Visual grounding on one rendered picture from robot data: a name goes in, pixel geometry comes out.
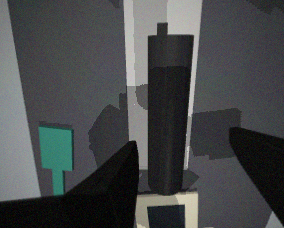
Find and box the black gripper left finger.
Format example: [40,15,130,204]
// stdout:
[0,140,139,228]

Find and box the cream square tile with dark centre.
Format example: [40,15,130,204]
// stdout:
[135,192,198,228]

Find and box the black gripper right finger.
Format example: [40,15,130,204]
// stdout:
[229,127,284,228]

